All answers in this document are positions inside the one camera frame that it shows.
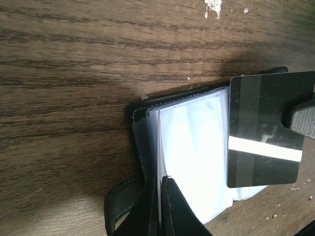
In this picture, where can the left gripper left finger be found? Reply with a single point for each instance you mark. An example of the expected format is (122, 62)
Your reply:
(142, 219)

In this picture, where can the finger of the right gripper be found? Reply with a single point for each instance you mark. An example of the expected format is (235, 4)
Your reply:
(299, 116)

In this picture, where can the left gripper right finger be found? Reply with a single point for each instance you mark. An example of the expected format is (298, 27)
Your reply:
(177, 217)

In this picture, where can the black credit card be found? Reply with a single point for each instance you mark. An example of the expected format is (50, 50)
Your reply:
(262, 150)

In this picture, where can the black card holder wallet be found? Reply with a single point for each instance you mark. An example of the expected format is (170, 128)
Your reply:
(182, 136)

